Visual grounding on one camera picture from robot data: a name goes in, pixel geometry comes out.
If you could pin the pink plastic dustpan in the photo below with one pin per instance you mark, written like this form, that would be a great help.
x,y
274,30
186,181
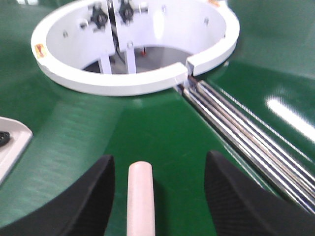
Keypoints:
x,y
18,139

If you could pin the pink hand brush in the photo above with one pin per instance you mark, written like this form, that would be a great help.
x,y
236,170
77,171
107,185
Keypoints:
x,y
140,217

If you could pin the right black bearing mount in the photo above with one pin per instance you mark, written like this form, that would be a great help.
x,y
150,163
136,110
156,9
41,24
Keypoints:
x,y
127,11

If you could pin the left black bearing mount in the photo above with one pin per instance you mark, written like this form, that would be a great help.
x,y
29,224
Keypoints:
x,y
98,17

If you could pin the near steel roller strip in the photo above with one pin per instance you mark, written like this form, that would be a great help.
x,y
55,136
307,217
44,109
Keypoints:
x,y
283,171

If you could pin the black bearing mount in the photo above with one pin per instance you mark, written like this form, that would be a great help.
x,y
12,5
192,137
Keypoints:
x,y
127,11
98,17

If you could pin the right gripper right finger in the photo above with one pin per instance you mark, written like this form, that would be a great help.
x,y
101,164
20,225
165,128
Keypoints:
x,y
240,207

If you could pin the green conveyor belt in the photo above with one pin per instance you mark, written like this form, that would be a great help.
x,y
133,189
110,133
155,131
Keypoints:
x,y
270,78

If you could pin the white central ring housing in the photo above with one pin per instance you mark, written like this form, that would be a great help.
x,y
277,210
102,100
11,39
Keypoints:
x,y
104,63

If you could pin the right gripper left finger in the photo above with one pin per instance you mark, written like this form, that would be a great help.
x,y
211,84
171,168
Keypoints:
x,y
83,209

